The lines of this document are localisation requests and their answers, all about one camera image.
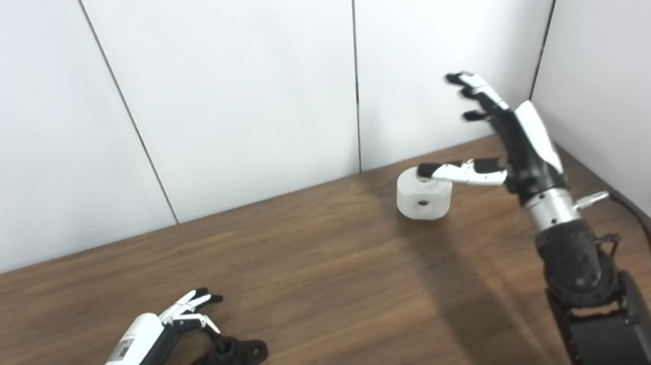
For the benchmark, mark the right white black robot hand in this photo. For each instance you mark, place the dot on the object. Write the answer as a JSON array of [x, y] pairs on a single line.
[[531, 155]]

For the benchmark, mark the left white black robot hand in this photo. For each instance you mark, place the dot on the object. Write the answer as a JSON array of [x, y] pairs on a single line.
[[134, 344]]

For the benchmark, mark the black flanged holder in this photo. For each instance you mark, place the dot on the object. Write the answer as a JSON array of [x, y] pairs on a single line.
[[241, 354]]

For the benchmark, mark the round white plastic piece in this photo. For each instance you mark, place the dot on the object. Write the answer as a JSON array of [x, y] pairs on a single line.
[[412, 197]]

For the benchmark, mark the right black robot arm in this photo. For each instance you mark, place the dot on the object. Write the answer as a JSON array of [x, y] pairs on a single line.
[[576, 265]]

